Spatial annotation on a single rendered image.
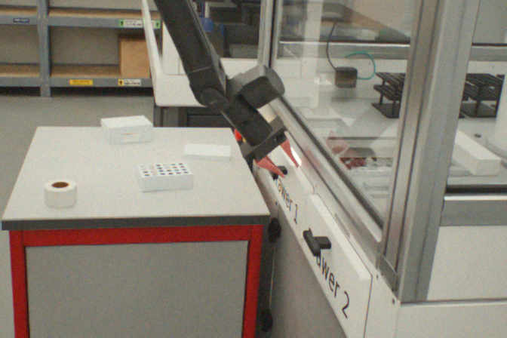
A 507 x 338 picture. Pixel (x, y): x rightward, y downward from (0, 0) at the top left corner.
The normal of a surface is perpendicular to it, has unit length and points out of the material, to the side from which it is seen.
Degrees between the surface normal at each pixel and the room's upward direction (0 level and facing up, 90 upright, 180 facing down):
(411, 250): 90
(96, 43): 90
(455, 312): 90
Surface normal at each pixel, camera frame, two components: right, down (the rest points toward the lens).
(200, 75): -0.01, 0.72
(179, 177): 0.32, 0.34
